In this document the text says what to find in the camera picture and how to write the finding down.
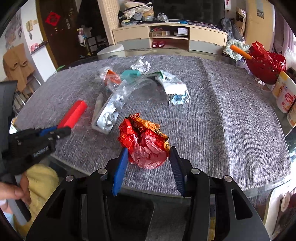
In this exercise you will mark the teal white snack wrapper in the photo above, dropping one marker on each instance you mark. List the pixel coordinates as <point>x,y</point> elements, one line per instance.
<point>174,88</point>

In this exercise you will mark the grey woven table cloth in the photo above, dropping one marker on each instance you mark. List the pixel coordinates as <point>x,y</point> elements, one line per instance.
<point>227,127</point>

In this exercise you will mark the pile of clothes on cabinet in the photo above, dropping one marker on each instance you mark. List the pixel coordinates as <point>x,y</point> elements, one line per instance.
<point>135,12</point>

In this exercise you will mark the beige TV cabinet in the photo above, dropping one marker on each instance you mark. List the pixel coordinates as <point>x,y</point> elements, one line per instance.
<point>170,35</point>

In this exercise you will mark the clear zip plastic bag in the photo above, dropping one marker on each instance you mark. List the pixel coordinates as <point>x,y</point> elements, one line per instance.
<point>129,88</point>

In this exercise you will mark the orange stick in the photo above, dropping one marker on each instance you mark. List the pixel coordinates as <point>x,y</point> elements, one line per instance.
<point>241,52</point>

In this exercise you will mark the clear plastic wrap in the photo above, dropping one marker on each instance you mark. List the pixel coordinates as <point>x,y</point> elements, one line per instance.
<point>102,73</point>

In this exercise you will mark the teal foam block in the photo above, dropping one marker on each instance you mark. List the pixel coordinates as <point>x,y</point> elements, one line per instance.
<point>130,75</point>

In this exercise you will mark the dark brown door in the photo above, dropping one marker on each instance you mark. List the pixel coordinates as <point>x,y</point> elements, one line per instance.
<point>58,24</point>

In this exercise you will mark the tan coat on chair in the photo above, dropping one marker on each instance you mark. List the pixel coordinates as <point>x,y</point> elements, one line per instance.
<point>17,67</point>

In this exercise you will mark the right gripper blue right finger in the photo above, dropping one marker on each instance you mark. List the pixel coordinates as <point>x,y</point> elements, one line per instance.
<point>178,170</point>

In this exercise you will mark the white cream bottle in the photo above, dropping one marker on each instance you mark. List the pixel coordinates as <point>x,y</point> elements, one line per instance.
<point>291,117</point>

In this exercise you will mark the black flat television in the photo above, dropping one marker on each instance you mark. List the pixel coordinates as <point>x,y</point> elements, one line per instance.
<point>205,11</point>

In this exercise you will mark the silver blister pack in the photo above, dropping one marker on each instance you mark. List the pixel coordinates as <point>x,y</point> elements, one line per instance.
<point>106,112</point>

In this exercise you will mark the black trash bin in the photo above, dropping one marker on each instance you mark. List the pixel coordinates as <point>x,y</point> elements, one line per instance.
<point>129,217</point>

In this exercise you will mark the white paper ball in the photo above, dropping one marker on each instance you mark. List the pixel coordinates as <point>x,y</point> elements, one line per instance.
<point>141,65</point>

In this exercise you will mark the yellow fleece trousers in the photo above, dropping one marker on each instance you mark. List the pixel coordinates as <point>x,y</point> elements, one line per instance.
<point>43,181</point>

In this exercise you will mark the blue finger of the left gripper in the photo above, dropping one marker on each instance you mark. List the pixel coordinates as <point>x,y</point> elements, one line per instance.
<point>44,131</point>

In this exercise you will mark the red rectangular block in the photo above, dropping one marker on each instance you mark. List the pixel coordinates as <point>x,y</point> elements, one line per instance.
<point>72,116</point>

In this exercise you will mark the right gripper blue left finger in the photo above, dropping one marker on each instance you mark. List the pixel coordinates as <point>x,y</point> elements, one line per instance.
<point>119,174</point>

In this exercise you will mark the floral green cloth pile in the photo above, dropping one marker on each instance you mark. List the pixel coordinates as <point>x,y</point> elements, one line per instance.
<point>239,44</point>

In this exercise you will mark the red basket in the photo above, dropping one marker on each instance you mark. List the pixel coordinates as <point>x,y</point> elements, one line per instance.
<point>265,65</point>

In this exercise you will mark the white yellow lotion bottle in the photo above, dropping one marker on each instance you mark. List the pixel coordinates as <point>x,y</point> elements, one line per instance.
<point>280,84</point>

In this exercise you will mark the white pink lotion bottle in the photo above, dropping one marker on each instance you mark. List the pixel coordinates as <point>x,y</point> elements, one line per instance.
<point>287,96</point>

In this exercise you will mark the red orange foil wrapper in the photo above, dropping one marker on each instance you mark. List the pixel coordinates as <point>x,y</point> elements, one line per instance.
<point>148,147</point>

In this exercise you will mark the white round stool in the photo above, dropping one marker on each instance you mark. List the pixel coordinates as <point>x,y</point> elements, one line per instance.
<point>111,52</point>

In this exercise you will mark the person's left hand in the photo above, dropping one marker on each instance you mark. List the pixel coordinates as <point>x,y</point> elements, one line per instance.
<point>15,192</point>

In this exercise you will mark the orange paper plane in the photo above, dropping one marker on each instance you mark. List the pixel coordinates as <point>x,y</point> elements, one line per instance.
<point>112,77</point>

